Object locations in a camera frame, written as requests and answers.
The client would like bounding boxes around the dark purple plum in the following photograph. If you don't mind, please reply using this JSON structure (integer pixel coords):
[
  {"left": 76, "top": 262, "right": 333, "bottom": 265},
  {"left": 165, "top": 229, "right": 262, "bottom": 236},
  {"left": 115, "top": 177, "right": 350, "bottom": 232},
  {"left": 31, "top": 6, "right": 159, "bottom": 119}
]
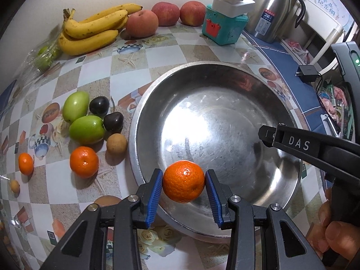
[
  {"left": 103, "top": 112, "right": 124, "bottom": 133},
  {"left": 89, "top": 96, "right": 110, "bottom": 116}
]

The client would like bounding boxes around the medium orange mandarin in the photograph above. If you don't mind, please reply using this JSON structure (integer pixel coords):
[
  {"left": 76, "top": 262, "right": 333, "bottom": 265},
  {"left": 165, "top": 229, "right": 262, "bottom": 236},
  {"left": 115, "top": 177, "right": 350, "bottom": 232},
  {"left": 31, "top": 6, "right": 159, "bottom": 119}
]
[{"left": 70, "top": 146, "right": 99, "bottom": 178}]

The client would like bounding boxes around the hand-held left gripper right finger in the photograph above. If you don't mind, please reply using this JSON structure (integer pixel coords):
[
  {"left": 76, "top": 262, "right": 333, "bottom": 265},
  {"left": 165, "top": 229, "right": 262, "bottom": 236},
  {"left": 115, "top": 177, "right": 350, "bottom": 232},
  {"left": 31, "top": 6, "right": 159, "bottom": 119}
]
[{"left": 205, "top": 169, "right": 324, "bottom": 270}]

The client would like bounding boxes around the red plastic bag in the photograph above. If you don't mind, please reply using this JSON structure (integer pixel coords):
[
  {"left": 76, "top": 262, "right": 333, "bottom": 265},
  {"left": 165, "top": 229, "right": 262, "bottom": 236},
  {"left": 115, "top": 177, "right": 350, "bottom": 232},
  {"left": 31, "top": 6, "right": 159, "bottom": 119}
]
[{"left": 284, "top": 38, "right": 310, "bottom": 65}]

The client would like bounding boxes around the stainless steel thermos jug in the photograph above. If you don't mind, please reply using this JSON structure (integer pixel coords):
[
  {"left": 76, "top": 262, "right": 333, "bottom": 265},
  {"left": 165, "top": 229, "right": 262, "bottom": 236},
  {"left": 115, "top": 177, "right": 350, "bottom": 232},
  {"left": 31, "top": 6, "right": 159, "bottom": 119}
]
[{"left": 245, "top": 0, "right": 306, "bottom": 44}]

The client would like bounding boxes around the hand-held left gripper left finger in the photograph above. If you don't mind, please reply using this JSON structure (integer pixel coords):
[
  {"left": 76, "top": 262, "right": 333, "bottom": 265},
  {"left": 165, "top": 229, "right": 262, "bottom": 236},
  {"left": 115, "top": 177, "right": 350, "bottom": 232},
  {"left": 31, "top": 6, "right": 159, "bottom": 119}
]
[{"left": 42, "top": 169, "right": 164, "bottom": 270}]

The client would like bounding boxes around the black charger cable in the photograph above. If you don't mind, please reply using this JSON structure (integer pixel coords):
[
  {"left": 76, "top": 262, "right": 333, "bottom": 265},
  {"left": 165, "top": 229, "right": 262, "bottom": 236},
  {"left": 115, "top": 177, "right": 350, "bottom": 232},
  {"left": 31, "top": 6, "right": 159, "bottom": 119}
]
[{"left": 312, "top": 72, "right": 332, "bottom": 96}]

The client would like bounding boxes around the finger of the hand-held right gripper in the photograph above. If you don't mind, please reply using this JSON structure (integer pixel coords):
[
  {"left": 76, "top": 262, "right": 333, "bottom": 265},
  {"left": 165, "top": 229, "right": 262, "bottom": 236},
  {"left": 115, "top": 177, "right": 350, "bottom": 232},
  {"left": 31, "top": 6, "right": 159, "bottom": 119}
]
[
  {"left": 259, "top": 125, "right": 277, "bottom": 147},
  {"left": 272, "top": 123, "right": 360, "bottom": 180}
]

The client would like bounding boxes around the teal plastic toy box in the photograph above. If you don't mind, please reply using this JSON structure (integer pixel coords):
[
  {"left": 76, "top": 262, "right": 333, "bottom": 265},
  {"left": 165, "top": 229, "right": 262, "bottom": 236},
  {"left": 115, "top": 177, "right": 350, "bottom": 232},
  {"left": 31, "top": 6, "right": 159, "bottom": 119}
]
[{"left": 202, "top": 4, "right": 249, "bottom": 46}]

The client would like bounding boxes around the person's right hand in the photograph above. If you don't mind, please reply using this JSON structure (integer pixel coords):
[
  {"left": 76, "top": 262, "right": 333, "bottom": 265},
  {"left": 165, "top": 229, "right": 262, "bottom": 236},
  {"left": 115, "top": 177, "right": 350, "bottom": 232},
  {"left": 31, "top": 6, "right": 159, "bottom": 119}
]
[{"left": 318, "top": 188, "right": 360, "bottom": 262}]

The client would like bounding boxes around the stainless steel basin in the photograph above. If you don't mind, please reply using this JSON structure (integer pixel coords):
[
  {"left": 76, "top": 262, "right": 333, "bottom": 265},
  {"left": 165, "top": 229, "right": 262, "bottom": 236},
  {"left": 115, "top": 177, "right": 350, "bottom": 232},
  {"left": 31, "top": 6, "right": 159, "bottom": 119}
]
[{"left": 128, "top": 61, "right": 303, "bottom": 242}]

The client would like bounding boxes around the small orange mandarin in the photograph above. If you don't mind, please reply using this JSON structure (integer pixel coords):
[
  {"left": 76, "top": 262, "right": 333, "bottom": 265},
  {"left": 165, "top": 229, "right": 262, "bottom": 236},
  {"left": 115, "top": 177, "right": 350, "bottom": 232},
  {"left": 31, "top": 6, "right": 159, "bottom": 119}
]
[{"left": 18, "top": 153, "right": 35, "bottom": 175}]

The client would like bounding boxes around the white furniture frame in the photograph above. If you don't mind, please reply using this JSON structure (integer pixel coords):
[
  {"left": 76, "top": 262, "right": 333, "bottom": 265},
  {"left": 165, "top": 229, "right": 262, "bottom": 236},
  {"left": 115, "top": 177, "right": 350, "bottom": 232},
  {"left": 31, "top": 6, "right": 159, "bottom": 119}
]
[{"left": 292, "top": 0, "right": 345, "bottom": 75}]

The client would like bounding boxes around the large orange mandarin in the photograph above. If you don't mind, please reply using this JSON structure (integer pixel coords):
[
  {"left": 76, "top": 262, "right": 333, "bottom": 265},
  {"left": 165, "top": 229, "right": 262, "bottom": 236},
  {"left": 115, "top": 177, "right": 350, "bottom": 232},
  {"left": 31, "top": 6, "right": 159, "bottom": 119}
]
[{"left": 162, "top": 160, "right": 205, "bottom": 203}]

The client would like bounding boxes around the yellow banana bunch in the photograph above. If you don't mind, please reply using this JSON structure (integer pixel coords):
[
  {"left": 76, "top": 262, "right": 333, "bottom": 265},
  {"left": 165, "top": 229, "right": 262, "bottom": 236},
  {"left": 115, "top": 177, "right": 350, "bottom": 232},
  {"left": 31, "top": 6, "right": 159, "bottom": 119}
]
[{"left": 58, "top": 3, "right": 143, "bottom": 56}]

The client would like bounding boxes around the green jujube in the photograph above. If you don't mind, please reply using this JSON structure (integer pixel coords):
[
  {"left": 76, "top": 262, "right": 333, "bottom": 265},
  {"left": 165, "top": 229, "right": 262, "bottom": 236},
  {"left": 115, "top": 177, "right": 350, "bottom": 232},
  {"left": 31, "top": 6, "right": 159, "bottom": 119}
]
[
  {"left": 62, "top": 91, "right": 90, "bottom": 124},
  {"left": 69, "top": 115, "right": 105, "bottom": 145}
]

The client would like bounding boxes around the black charger plug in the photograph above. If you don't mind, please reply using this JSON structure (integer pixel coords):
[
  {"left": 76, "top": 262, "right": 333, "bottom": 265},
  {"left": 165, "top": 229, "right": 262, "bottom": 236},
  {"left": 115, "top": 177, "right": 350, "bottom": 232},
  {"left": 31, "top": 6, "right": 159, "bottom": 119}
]
[{"left": 295, "top": 65, "right": 320, "bottom": 83}]

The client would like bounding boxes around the red apple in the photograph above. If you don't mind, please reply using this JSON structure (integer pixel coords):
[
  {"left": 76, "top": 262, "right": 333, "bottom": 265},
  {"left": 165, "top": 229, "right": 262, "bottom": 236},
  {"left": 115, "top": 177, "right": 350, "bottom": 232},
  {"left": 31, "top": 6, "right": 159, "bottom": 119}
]
[
  {"left": 151, "top": 1, "right": 180, "bottom": 27},
  {"left": 179, "top": 1, "right": 207, "bottom": 27}
]

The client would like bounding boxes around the pale pink apple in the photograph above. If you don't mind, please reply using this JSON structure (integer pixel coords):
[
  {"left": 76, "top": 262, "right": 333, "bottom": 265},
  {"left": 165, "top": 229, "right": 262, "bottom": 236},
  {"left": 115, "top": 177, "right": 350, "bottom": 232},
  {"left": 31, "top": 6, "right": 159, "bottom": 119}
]
[{"left": 125, "top": 10, "right": 158, "bottom": 38}]

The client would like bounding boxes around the brown kiwi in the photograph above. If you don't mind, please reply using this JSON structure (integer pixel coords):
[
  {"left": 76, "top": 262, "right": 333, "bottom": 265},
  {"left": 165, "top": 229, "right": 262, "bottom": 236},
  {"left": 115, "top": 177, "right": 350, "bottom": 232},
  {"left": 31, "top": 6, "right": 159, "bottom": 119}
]
[{"left": 93, "top": 195, "right": 122, "bottom": 207}]

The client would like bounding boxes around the pink plastic bag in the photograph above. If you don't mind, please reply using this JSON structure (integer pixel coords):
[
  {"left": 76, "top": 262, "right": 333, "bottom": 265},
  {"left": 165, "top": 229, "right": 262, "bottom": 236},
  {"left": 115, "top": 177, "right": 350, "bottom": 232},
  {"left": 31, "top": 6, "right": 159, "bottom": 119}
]
[{"left": 319, "top": 84, "right": 349, "bottom": 130}]

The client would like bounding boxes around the bag of green grapes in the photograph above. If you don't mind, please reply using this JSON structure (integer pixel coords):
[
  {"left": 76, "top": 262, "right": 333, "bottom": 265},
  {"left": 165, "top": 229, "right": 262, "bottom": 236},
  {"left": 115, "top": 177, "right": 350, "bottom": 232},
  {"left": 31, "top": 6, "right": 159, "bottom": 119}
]
[{"left": 17, "top": 34, "right": 64, "bottom": 76}]

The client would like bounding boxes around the checkered printed tablecloth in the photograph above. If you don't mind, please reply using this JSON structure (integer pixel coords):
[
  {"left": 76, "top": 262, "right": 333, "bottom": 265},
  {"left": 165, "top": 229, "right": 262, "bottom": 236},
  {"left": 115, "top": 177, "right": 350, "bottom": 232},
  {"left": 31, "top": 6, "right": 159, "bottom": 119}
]
[{"left": 0, "top": 25, "right": 332, "bottom": 270}]

